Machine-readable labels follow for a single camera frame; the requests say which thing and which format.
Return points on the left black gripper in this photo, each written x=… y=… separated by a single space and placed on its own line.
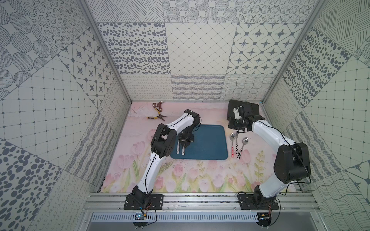
x=185 y=138

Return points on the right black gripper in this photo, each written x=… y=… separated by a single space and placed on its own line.
x=231 y=125

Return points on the white handled fork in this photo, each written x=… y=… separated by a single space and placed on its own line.
x=178 y=147

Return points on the pink handled spoon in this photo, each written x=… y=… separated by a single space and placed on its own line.
x=232 y=138

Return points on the cow pattern handled fork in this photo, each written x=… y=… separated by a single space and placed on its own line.
x=237 y=145

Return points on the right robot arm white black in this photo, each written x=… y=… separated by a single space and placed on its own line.
x=292 y=162

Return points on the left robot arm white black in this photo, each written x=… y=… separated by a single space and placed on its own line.
x=163 y=143

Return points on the black plastic tool case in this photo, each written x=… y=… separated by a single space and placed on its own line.
x=241 y=110

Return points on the teal plastic tray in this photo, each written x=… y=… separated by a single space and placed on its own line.
x=210 y=144

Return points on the pink floral table mat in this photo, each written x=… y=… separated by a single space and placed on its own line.
x=235 y=174

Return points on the dark red hand tool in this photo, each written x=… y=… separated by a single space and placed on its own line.
x=158 y=106

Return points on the left controller board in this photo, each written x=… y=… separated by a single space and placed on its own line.
x=140 y=220

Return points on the controller board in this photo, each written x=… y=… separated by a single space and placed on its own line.
x=140 y=220
x=264 y=220

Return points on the right controller board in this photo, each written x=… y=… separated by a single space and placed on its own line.
x=264 y=220

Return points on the cow pattern handled spoon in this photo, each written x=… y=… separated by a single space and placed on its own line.
x=244 y=142

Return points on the yellow handled pliers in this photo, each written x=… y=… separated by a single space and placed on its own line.
x=159 y=116

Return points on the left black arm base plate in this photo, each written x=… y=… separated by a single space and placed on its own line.
x=153 y=201

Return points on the white perforated cable duct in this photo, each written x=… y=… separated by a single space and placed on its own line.
x=178 y=217

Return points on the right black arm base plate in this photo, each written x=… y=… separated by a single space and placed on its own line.
x=257 y=202

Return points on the aluminium mounting rail frame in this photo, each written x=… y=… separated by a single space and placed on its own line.
x=199 y=202

